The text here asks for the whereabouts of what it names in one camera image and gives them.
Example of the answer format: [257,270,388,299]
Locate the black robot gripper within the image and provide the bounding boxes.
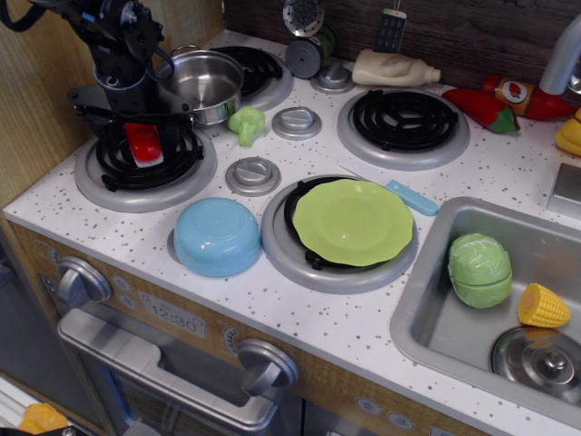
[67,74,193,159]

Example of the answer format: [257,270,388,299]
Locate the red and white toy sushi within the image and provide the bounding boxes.
[123,123,163,168]

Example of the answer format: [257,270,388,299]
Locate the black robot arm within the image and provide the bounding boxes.
[1,1,192,168]

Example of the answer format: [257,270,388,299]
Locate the green plastic plate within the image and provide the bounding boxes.
[291,178,416,269]

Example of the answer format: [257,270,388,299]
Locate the front left black burner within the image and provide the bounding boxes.
[95,131,204,192]

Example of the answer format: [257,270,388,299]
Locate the stainless steel pot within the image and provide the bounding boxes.
[155,45,244,126]

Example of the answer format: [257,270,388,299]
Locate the green toy broccoli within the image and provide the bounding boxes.
[227,106,266,146]

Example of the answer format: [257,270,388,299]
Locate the silver stovetop knob front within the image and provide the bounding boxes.
[225,157,281,197]

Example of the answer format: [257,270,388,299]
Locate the silver stovetop knob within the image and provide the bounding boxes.
[225,157,281,197]
[271,106,322,141]
[310,60,355,94]

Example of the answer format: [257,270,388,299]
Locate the light blue plastic bowl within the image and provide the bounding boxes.
[173,197,261,277]

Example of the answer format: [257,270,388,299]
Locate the silver stovetop knob middle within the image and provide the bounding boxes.
[271,106,322,141]

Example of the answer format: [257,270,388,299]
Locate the left silver oven knob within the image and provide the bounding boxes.
[57,256,113,309]

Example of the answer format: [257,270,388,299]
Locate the silver oven knob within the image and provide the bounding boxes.
[57,256,113,309]
[237,338,300,401]

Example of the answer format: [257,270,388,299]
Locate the front right black burner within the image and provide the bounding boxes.
[283,174,396,273]

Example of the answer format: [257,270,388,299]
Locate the silver toy can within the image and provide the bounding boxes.
[284,24,337,79]

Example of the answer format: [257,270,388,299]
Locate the hanging silver skimmer ladle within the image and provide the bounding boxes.
[282,0,325,37]

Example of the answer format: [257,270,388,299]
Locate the silver stovetop knob back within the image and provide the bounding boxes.
[310,60,355,94]

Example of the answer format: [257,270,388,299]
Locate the cream toy mayonnaise bottle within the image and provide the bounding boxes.
[352,49,441,87]

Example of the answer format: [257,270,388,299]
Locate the back right black burner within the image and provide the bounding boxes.
[352,90,459,153]

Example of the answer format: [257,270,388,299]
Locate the right silver oven knob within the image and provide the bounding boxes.
[237,338,300,401]

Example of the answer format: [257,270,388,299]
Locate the hanging silver spatula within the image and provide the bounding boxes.
[372,1,408,54]

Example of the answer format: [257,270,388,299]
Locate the yellow object bottom left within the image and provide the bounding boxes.
[17,403,68,435]

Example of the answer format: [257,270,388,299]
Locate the red toy chili pepper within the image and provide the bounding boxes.
[441,88,520,134]

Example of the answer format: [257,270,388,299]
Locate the stainless steel sink basin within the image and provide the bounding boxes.
[389,197,580,431]

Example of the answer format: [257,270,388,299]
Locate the green toy cabbage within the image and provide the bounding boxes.
[448,233,512,309]

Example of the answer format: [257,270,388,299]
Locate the red toy ketchup bottle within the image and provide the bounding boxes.
[480,74,577,121]

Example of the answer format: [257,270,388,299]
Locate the yellow toy item right edge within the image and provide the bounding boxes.
[555,109,581,156]

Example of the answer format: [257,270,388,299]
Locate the silver faucet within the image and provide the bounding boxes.
[539,15,581,95]

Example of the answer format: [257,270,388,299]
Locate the yellow toy corn cob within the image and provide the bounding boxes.
[517,283,571,328]

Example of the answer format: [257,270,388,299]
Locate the steel pot lid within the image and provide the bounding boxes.
[489,326,580,406]

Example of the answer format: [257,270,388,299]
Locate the silver oven door handle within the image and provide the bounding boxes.
[58,310,278,435]

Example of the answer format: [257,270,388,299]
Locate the blue handled toy knife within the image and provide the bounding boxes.
[337,160,438,216]

